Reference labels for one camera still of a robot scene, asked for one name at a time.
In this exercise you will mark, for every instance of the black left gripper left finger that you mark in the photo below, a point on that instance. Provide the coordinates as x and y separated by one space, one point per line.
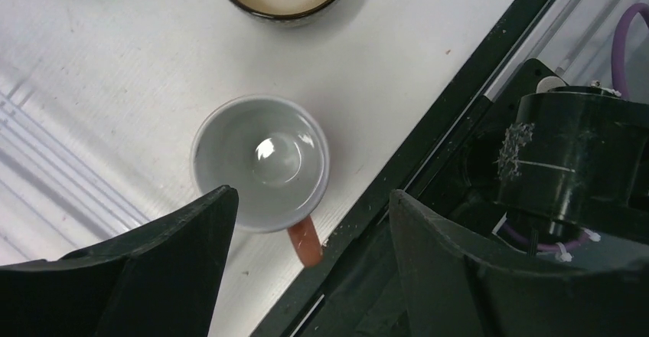
160 279

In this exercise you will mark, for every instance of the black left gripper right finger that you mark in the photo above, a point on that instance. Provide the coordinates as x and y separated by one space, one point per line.
457 283

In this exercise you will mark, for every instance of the pink floral ceramic mug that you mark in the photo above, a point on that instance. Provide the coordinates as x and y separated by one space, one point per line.
276 155

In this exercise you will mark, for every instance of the black right arm base joint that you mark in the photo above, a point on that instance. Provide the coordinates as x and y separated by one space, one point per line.
562 160

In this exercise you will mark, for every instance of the black table front rail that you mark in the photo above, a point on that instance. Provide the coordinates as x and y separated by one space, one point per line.
356 290

